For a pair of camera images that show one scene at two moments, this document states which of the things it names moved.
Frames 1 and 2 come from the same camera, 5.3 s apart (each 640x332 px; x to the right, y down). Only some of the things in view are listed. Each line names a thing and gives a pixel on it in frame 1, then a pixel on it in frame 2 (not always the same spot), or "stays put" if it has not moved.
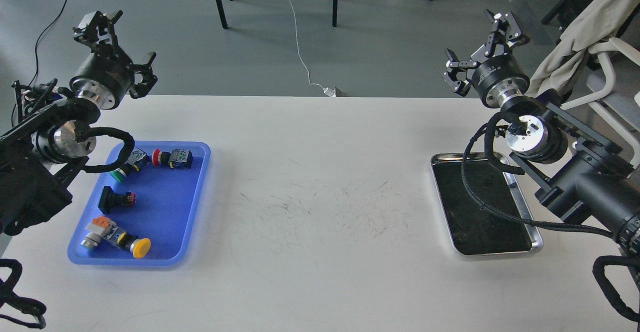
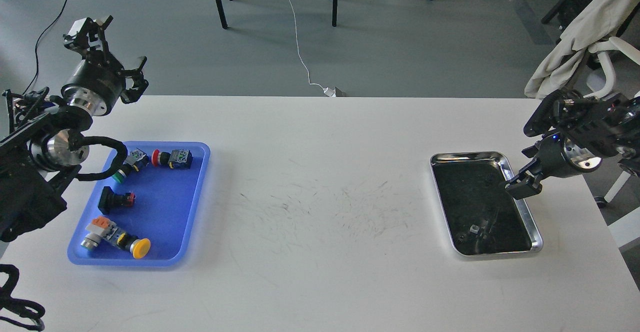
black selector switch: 109,199 stays put
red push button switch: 180,158 stays put
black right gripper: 498,78 to 556,157
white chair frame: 614,45 stays put
